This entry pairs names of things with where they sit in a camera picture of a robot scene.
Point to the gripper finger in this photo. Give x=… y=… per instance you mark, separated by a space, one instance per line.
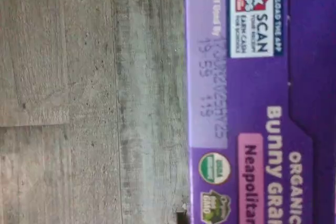
x=181 y=217

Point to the purple Annie's box pink patch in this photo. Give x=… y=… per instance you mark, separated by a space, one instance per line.
x=262 y=90

